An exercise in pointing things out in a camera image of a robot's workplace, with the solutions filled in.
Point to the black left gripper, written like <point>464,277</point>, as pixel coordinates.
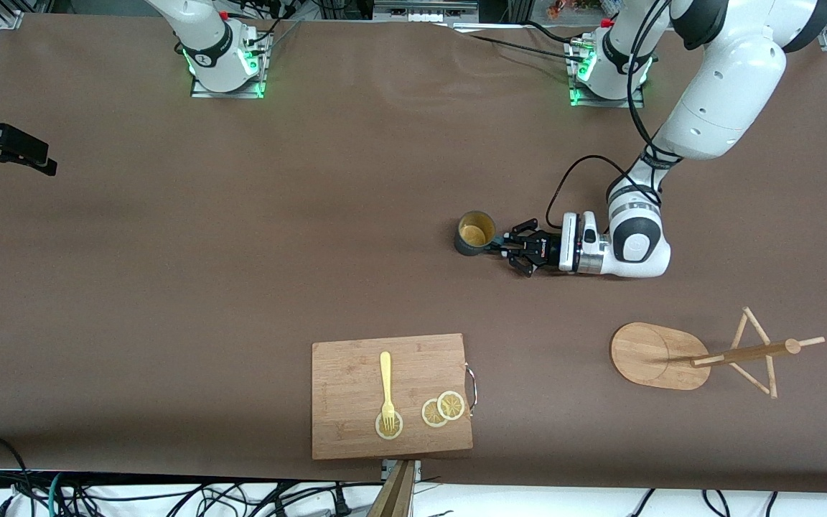
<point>545,250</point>

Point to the teal cup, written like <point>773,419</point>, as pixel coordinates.
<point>471,251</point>

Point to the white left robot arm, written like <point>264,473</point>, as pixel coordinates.
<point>729,93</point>

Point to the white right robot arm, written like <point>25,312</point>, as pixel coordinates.
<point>205,43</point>

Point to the wooden cup rack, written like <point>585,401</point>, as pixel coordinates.
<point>647,355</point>

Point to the lemon slice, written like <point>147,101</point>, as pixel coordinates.
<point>399,426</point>
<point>428,416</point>
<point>451,406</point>

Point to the yellow fork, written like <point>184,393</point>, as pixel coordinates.
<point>385,373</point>

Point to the wooden cutting board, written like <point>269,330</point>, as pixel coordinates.
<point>349,388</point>

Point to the brown table cover cloth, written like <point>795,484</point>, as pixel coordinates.
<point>241,251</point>

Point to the wooden slat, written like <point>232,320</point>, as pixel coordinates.
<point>393,495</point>

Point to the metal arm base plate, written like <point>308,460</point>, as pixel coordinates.
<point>600,103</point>
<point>227,93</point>

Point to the metal bracket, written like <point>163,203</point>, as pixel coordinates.
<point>417,470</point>

